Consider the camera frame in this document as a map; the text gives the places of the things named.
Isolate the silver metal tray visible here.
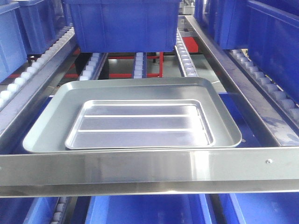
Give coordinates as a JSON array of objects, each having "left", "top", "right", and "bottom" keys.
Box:
[{"left": 65, "top": 99, "right": 215, "bottom": 150}]

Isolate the steel shelf front bar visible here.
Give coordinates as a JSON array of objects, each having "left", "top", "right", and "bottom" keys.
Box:
[{"left": 0, "top": 147, "right": 299, "bottom": 197}]

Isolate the steel shelf divider rail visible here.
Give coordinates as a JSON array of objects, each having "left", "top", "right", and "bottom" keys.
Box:
[{"left": 178, "top": 15, "right": 299, "bottom": 147}]

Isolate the red metal frame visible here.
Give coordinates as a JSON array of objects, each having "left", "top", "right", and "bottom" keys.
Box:
[{"left": 64, "top": 37, "right": 199, "bottom": 79}]

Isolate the blue plastic bin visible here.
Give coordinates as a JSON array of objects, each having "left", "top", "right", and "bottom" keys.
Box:
[{"left": 85, "top": 194, "right": 216, "bottom": 224}]

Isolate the white roller track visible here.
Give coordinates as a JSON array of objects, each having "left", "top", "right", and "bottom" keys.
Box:
[{"left": 175, "top": 30, "right": 198, "bottom": 77}]

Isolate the large blue plastic crate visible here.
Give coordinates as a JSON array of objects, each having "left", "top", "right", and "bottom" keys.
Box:
[{"left": 65, "top": 0, "right": 180, "bottom": 53}]

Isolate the blue crate right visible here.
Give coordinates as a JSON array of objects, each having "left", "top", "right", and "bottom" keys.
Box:
[{"left": 194, "top": 0, "right": 299, "bottom": 102}]

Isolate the large grey plastic tray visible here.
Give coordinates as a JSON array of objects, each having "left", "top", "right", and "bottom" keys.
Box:
[{"left": 23, "top": 77, "right": 242, "bottom": 153}]

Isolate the blue crate left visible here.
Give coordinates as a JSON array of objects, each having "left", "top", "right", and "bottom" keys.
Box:
[{"left": 0, "top": 0, "right": 67, "bottom": 80}]

